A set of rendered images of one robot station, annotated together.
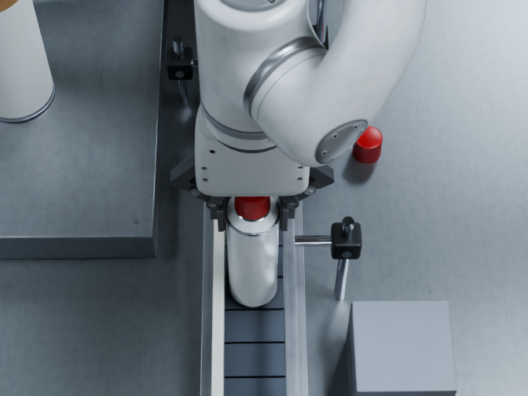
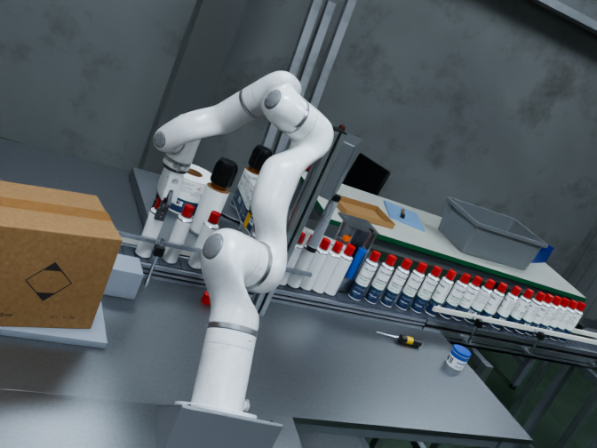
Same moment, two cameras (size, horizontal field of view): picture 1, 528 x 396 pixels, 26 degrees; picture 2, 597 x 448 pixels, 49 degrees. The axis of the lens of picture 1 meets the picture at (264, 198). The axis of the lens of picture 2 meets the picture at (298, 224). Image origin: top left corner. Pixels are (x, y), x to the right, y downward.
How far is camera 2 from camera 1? 1.87 m
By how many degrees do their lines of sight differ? 59
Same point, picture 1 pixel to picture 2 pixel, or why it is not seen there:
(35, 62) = (204, 216)
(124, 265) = not seen: hidden behind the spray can
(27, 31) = (210, 204)
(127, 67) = not seen: hidden behind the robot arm
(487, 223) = (184, 321)
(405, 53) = (180, 130)
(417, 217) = (181, 307)
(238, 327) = (127, 249)
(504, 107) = not seen: hidden behind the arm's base
